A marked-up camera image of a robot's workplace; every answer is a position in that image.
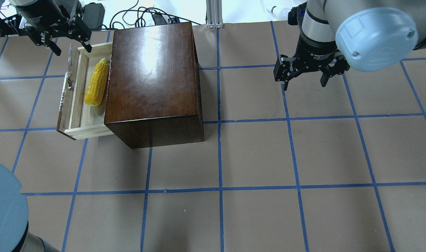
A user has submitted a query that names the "black idle gripper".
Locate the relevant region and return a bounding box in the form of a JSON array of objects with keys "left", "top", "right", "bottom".
[{"left": 273, "top": 33, "right": 350, "bottom": 91}]

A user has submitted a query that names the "black gripper near drawer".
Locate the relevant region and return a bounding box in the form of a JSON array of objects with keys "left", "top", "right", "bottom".
[{"left": 15, "top": 0, "right": 92, "bottom": 56}]

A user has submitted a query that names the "yellow corn cob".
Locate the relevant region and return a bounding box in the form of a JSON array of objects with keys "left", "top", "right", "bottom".
[{"left": 84, "top": 58, "right": 110, "bottom": 106}]

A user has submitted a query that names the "wooden drawer with white handle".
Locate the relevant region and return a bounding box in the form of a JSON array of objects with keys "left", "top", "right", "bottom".
[{"left": 56, "top": 42, "right": 113, "bottom": 140}]

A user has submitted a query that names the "silver robot arm idle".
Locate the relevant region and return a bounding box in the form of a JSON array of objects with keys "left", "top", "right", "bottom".
[{"left": 10, "top": 0, "right": 426, "bottom": 90}]

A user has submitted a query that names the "dark wooden drawer cabinet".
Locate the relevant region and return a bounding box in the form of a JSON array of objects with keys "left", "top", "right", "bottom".
[{"left": 104, "top": 22, "right": 204, "bottom": 149}]

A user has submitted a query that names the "black power adapter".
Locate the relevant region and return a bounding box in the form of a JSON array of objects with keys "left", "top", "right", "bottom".
[{"left": 83, "top": 2, "right": 105, "bottom": 30}]

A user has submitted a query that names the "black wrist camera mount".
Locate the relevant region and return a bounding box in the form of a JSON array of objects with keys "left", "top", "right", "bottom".
[{"left": 288, "top": 2, "right": 307, "bottom": 26}]

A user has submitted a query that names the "aluminium frame post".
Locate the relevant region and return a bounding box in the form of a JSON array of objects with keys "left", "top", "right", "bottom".
[{"left": 206, "top": 0, "right": 224, "bottom": 29}]

